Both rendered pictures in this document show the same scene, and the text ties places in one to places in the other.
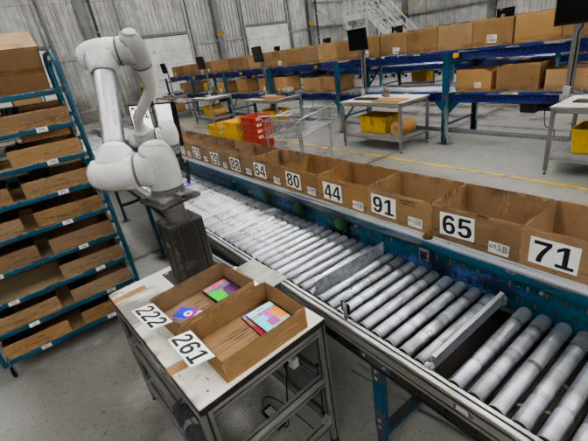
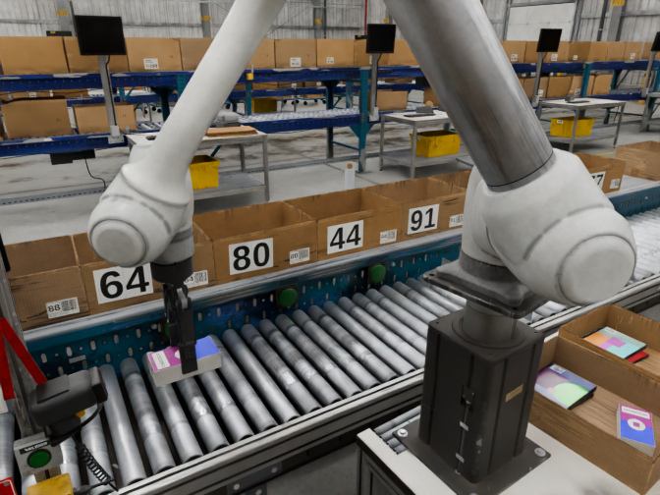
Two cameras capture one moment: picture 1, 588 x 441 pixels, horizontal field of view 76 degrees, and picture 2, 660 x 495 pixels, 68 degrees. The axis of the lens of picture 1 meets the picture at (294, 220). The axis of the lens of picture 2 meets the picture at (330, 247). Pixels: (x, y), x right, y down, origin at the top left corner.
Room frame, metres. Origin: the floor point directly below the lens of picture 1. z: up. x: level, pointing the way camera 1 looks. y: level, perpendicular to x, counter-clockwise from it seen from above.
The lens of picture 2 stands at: (2.02, 1.49, 1.63)
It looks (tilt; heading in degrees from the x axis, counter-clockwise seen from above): 22 degrees down; 274
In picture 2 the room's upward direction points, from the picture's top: straight up
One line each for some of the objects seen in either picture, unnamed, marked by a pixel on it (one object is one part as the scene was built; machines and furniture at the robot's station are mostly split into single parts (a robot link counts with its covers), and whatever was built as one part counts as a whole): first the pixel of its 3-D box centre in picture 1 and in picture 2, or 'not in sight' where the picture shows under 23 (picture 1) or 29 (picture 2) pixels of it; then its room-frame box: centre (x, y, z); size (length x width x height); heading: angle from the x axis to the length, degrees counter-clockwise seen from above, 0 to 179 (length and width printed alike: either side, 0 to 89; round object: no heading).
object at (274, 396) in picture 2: (251, 224); (256, 373); (2.31, 0.29, 0.72); 0.52 x 0.05 x 0.05; 124
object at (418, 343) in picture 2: (298, 248); (395, 326); (1.88, 0.00, 0.72); 0.52 x 0.05 x 0.05; 124
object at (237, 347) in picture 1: (248, 325); (644, 357); (1.18, 0.24, 0.80); 0.38 x 0.28 x 0.10; 127
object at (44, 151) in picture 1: (44, 149); not in sight; (2.55, 1.56, 1.39); 0.40 x 0.30 x 0.10; 123
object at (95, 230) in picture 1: (78, 229); not in sight; (2.55, 1.56, 0.79); 0.40 x 0.30 x 0.10; 125
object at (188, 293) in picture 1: (204, 298); (593, 402); (1.42, 0.45, 0.80); 0.38 x 0.28 x 0.10; 129
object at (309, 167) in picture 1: (316, 175); (252, 239); (2.41, -0.19, 0.96); 0.39 x 0.29 x 0.17; 34
